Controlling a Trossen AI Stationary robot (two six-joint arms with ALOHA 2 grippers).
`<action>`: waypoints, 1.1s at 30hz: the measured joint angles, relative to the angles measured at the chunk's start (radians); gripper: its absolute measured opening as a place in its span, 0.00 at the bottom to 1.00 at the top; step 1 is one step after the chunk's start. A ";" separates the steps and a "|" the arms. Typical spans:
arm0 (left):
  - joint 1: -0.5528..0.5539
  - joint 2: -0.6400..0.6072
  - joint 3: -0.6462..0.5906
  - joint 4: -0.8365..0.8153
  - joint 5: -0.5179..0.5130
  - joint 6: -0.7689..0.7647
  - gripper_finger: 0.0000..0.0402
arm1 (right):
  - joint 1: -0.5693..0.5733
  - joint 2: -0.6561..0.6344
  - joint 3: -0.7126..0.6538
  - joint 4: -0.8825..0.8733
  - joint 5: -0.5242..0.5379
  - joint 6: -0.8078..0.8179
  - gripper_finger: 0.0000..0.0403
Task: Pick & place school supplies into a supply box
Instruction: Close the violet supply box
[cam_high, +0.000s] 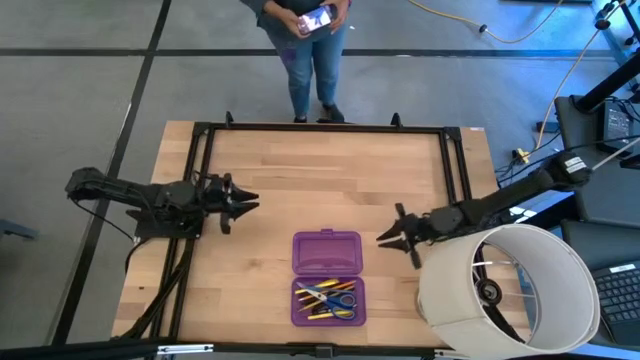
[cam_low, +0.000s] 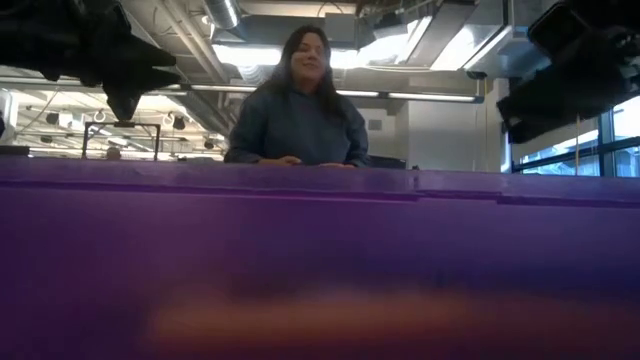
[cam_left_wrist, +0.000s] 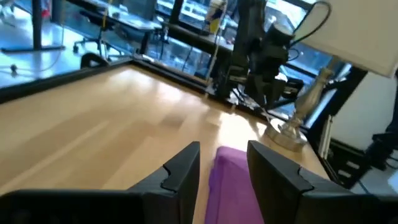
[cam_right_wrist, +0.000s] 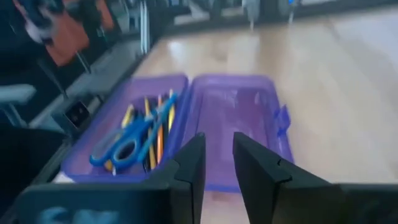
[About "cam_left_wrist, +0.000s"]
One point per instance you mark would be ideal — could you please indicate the black stand pole with base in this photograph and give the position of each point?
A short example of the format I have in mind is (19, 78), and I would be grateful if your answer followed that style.
(37, 25)

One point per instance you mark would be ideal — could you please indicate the black frame clamp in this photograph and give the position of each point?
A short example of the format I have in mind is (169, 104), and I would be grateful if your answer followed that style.
(90, 59)

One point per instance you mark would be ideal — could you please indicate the white lamp shade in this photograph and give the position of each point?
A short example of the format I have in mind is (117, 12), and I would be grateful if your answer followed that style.
(306, 99)

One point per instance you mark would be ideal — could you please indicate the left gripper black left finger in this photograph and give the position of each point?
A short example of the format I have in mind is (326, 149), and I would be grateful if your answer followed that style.
(177, 186)

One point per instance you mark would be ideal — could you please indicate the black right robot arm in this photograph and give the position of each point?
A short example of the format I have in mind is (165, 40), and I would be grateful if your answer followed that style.
(248, 31)

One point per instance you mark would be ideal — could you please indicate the purple plastic supply box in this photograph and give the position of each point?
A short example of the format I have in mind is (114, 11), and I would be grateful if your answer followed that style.
(230, 186)

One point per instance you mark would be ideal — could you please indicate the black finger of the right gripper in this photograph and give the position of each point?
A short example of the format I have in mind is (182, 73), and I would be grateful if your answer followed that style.
(275, 93)
(256, 90)

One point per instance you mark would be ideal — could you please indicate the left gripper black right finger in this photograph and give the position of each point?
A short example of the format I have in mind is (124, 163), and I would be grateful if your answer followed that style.
(280, 186)

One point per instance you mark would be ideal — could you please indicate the black office chair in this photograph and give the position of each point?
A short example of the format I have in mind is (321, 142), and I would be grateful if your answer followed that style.
(99, 18)

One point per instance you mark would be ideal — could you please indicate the dark background desk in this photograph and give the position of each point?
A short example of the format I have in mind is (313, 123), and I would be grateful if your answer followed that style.
(133, 23)

